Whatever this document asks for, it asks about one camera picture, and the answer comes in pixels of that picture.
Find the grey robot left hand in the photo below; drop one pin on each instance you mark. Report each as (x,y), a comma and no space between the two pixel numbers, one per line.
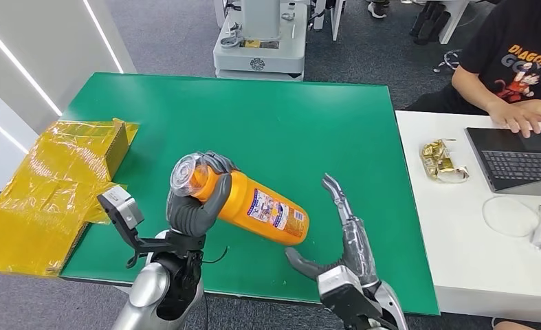
(190,216)

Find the person's right hand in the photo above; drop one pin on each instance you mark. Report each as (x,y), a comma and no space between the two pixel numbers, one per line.
(516,116)

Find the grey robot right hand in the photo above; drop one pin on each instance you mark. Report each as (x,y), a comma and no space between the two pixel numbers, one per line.
(356,246)

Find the orange plastic bottle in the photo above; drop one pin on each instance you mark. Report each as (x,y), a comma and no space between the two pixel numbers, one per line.
(261,209)

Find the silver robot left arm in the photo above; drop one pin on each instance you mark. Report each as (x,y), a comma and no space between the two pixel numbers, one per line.
(147,287)

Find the grey robot base machine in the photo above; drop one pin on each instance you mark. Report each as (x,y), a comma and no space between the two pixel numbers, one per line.
(261,59)

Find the person's right forearm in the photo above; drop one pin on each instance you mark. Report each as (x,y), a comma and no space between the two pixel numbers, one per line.
(473,89)

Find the dark grey laptop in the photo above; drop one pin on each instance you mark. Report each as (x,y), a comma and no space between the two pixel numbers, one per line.
(516,164)

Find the person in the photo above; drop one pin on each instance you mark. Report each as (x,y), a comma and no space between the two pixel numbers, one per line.
(511,41)

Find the gold foil snack wrapper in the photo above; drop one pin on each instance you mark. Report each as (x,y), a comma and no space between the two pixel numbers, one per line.
(441,161)

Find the white desk panel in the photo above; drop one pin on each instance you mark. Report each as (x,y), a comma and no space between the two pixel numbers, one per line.
(452,23)

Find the green table mat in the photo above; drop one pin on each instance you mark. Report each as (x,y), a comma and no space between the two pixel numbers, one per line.
(274,127)

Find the black bag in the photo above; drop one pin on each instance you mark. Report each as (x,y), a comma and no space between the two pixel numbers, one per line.
(429,27)

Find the yellow film-wrapped cardboard box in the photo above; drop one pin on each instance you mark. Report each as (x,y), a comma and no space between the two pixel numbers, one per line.
(47,182)

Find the shoe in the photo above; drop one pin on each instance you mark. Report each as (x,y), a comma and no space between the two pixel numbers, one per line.
(378,9)

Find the white furniture leg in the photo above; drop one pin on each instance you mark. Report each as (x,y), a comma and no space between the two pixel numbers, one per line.
(336,18)

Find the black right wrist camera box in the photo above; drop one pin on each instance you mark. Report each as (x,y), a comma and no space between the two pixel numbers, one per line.
(338,291)

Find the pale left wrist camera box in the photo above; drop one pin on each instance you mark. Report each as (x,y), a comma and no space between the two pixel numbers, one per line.
(122,209)

